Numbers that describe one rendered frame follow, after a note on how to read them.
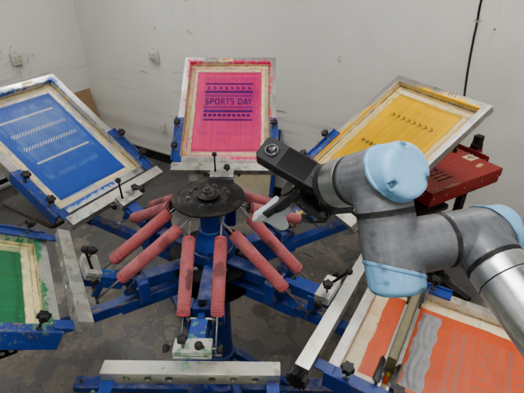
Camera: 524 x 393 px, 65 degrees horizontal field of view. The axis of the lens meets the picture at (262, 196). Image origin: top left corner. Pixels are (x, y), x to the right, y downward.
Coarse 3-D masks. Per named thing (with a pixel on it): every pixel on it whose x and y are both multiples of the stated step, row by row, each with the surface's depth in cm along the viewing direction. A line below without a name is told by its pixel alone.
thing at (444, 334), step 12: (396, 300) 166; (384, 312) 161; (396, 312) 161; (420, 312) 161; (432, 312) 161; (384, 324) 156; (396, 324) 156; (444, 324) 156; (456, 324) 156; (468, 324) 156; (444, 336) 151; (480, 336) 151; (492, 336) 151; (444, 348) 147; (504, 348) 147; (516, 348) 147
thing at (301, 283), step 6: (294, 282) 163; (300, 282) 163; (306, 282) 163; (312, 282) 163; (294, 288) 162; (300, 288) 160; (306, 288) 160; (312, 288) 160; (294, 294) 164; (300, 294) 162; (306, 294) 160; (312, 294) 158; (324, 306) 158
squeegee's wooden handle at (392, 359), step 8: (416, 296) 154; (408, 304) 151; (416, 304) 151; (408, 312) 148; (408, 320) 144; (400, 328) 141; (408, 328) 142; (400, 336) 138; (392, 344) 136; (400, 344) 136; (392, 352) 133; (400, 352) 138; (392, 360) 132; (384, 368) 135; (392, 368) 133
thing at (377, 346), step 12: (384, 336) 151; (372, 348) 147; (384, 348) 147; (408, 348) 147; (372, 360) 143; (432, 360) 143; (444, 360) 143; (360, 372) 139; (372, 372) 139; (432, 372) 139; (432, 384) 135
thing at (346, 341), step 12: (372, 300) 163; (432, 300) 165; (444, 300) 162; (456, 300) 162; (360, 312) 157; (468, 312) 159; (480, 312) 157; (360, 324) 153; (348, 336) 147; (336, 348) 143; (348, 348) 143; (336, 360) 139
